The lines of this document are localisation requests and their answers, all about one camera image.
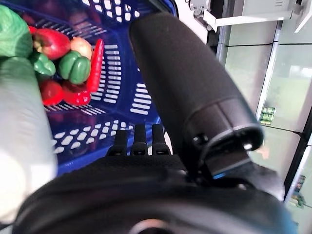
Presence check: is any green white napa cabbage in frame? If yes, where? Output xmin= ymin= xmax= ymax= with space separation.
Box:
xmin=0 ymin=56 xmax=59 ymax=220

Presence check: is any blue plastic shopping basket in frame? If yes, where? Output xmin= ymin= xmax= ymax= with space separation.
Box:
xmin=0 ymin=0 xmax=180 ymax=176

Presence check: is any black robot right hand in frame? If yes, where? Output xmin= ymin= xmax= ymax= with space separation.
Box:
xmin=11 ymin=12 xmax=297 ymax=234

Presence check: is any red apple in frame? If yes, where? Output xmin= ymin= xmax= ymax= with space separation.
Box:
xmin=31 ymin=28 xmax=71 ymax=61

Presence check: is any red chili pepper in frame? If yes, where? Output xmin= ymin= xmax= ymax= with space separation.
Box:
xmin=86 ymin=38 xmax=105 ymax=93

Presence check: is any green crinkly lettuce ball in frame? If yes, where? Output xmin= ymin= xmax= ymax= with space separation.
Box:
xmin=0 ymin=4 xmax=34 ymax=59

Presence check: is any red bell pepper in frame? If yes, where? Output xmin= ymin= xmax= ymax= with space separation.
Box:
xmin=62 ymin=81 xmax=91 ymax=106

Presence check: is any green bell pepper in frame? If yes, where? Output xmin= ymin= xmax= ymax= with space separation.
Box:
xmin=29 ymin=52 xmax=57 ymax=76
xmin=58 ymin=50 xmax=91 ymax=85

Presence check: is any glass door fridge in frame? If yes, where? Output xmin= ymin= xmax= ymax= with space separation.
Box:
xmin=214 ymin=19 xmax=312 ymax=210

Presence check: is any red tomato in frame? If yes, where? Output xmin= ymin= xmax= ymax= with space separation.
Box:
xmin=40 ymin=80 xmax=64 ymax=106

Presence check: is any green product box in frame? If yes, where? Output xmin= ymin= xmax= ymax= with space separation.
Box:
xmin=260 ymin=107 xmax=276 ymax=126

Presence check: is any yellow onion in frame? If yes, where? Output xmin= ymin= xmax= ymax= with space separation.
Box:
xmin=70 ymin=36 xmax=93 ymax=59

